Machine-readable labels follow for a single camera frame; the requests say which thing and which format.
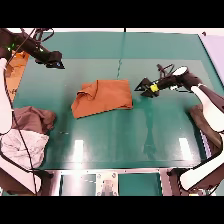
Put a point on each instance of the orange T-shirt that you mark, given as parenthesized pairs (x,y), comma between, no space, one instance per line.
(103,98)

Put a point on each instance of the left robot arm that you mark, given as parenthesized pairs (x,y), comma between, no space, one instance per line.
(4,110)

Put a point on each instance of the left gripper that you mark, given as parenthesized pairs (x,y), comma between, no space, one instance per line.
(53,59)

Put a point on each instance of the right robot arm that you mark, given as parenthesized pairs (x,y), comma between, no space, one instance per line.
(210,110)

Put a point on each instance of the silver frame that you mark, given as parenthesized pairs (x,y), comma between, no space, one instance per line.
(106,181)

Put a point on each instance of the light grey garment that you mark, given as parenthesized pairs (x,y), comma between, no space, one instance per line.
(23,148)

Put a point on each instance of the dark brown garment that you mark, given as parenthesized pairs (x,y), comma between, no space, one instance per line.
(203,128)

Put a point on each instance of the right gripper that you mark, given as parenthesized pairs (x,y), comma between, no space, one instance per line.
(154,88)

